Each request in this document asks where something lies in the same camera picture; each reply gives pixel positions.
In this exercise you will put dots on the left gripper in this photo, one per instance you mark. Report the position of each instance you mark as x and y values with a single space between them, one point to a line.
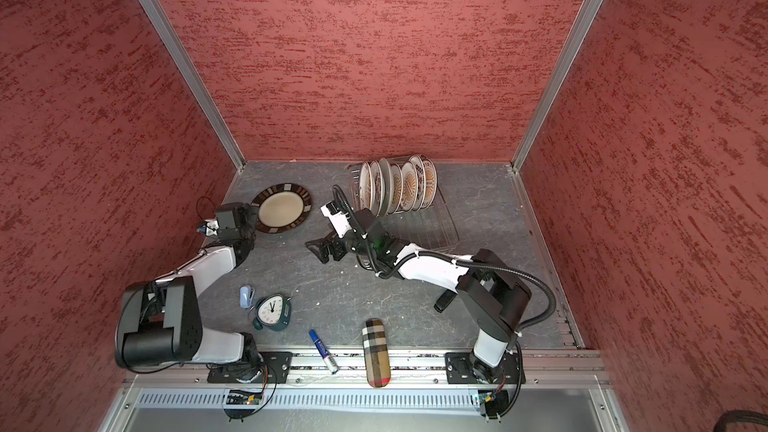
252 218

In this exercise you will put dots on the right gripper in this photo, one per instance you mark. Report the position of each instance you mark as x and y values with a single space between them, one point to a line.
325 243

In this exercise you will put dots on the dark rimmed cream plate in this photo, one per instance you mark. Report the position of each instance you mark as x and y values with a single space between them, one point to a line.
281 207

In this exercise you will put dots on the white grey line plate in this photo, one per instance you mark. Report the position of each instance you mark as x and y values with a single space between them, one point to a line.
387 185

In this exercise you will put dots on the white plate red characters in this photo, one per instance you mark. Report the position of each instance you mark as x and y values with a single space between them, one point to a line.
427 181

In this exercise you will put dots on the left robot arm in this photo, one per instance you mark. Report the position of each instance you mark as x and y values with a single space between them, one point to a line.
160 323

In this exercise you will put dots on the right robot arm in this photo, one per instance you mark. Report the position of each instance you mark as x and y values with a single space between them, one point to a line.
495 296

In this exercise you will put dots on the small light blue object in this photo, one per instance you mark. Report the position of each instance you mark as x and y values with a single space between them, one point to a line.
246 297

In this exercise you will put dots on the orange sunburst plate front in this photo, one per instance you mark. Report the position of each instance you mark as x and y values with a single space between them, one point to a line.
365 186

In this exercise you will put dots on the orange sunburst plate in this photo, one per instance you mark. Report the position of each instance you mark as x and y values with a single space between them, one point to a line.
365 186
410 186
396 188

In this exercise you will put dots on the teal alarm clock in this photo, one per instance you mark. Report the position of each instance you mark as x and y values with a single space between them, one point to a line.
272 312

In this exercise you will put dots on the blue marker pen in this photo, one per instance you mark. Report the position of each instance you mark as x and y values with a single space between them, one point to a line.
327 357

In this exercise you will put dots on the plaid glasses case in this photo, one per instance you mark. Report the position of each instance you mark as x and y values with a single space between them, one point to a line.
376 353

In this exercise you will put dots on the black usb stick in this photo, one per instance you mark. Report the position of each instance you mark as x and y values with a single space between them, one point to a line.
444 301

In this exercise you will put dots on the left corner aluminium profile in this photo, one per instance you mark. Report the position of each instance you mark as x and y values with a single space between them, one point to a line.
173 44

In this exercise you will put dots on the corner aluminium profile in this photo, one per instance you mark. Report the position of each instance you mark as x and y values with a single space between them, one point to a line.
579 30
173 44

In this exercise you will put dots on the right corner aluminium profile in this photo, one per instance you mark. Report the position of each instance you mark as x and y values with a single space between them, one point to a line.
579 30

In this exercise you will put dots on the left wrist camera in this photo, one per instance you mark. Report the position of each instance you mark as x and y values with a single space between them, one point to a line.
206 229

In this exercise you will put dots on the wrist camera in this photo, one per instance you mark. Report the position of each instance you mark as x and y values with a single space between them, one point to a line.
339 218
206 229

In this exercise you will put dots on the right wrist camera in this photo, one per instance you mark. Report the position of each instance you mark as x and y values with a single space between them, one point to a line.
339 218

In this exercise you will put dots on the metal wire dish rack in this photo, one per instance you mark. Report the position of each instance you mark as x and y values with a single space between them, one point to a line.
432 227

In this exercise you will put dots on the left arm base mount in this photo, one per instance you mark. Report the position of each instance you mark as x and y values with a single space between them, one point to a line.
271 367

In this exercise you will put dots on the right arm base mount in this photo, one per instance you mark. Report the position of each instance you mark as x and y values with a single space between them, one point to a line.
465 368

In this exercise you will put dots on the white perforated cable duct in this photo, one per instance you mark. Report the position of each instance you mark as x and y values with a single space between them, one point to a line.
447 401

